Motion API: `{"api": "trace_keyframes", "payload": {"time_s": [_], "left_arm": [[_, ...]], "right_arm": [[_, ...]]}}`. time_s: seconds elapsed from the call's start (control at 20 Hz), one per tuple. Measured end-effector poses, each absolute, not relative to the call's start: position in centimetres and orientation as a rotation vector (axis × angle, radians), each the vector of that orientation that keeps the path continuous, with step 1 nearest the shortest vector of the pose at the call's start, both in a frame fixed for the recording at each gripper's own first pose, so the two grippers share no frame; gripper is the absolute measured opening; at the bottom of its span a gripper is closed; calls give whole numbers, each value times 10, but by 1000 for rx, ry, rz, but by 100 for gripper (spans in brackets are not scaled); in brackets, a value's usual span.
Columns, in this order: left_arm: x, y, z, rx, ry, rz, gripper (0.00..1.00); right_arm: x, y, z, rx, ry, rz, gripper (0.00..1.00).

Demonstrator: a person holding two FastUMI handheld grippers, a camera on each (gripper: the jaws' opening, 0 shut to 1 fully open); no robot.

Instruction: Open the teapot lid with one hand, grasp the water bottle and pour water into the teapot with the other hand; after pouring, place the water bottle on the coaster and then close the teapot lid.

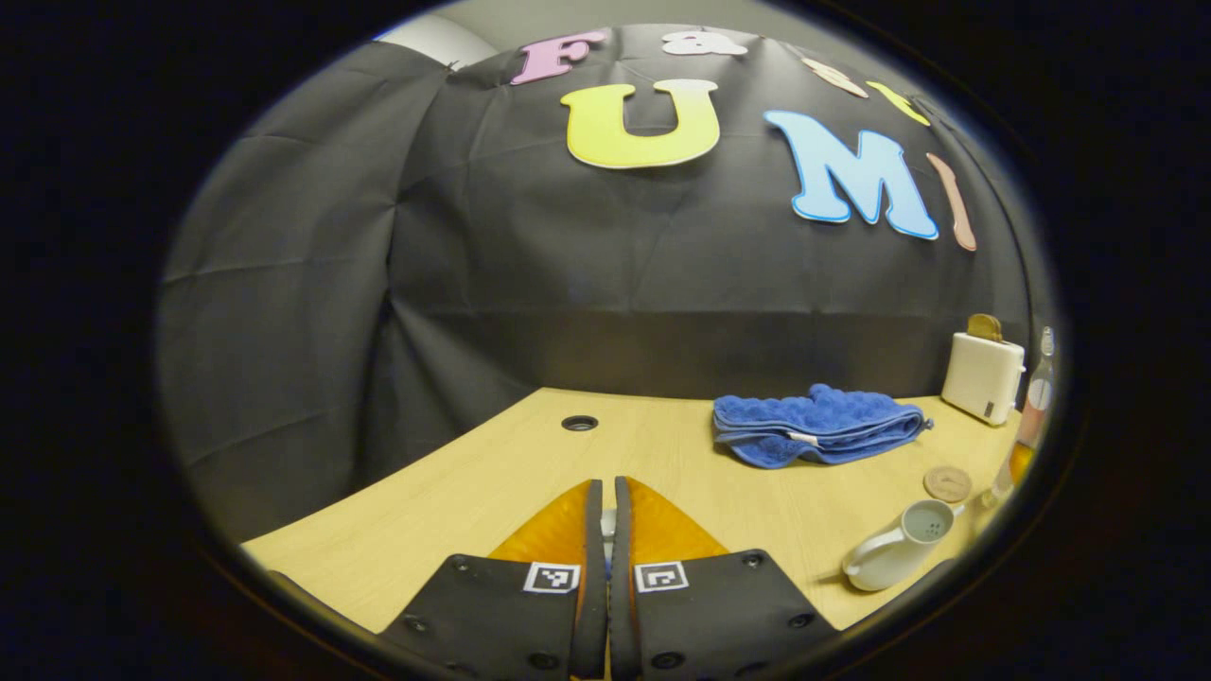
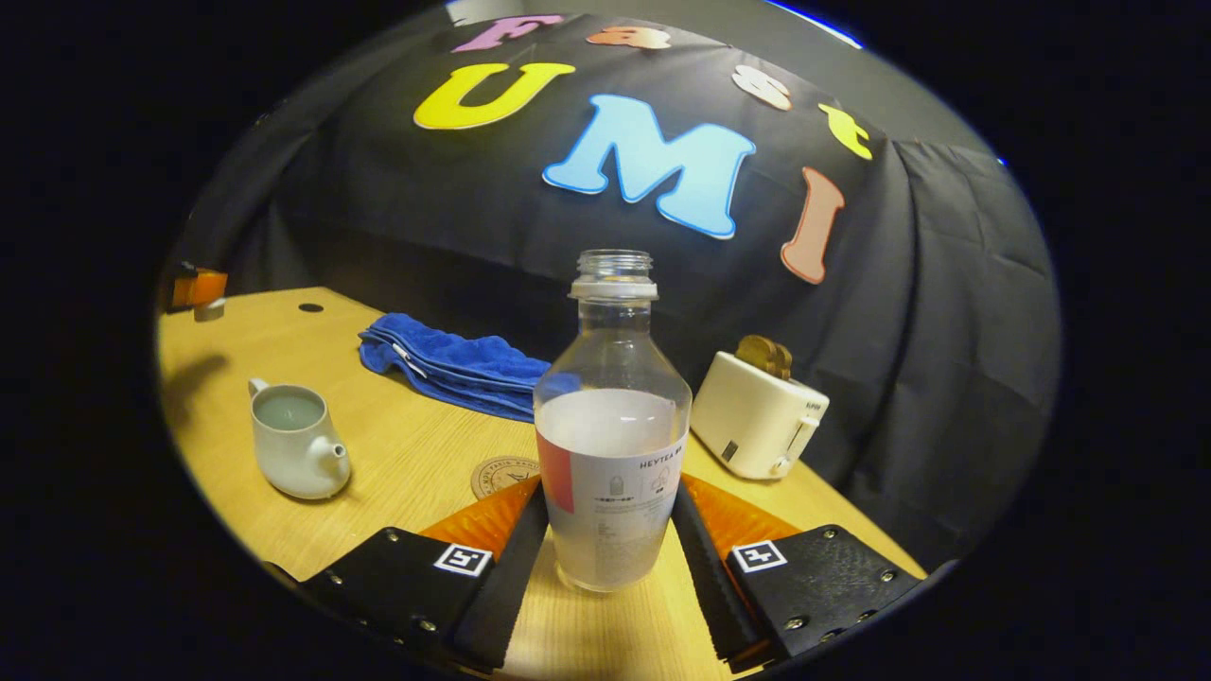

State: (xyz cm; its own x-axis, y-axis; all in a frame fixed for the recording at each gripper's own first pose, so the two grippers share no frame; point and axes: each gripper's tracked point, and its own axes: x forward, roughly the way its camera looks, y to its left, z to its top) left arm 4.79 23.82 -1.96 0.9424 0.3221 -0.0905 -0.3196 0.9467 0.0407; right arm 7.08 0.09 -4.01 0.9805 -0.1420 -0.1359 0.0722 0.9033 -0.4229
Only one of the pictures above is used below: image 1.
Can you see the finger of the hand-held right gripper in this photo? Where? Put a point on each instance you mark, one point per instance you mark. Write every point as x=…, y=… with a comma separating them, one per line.
x=1019, y=463

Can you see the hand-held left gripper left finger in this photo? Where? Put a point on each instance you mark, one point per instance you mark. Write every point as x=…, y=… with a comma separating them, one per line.
x=593, y=586

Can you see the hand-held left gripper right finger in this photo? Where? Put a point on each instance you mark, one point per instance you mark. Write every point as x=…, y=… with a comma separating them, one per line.
x=622, y=586

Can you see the clear plastic water bottle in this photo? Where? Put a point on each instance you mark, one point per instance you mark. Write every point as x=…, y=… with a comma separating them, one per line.
x=1038, y=392

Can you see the round wooden coaster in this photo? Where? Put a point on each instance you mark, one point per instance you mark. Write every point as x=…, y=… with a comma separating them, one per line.
x=948, y=483

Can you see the white ceramic teacup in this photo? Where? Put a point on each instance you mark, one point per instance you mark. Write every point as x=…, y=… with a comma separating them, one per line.
x=894, y=558

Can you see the white toaster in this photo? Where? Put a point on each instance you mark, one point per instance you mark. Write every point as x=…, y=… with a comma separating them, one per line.
x=979, y=378

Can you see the brown bread slice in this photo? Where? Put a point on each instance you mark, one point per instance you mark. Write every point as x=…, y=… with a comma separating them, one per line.
x=985, y=327

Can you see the folded blue towel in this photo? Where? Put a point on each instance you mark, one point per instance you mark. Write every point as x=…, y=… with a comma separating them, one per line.
x=814, y=426

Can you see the black backdrop cloth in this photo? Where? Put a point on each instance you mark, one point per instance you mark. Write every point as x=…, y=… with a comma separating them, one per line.
x=473, y=284

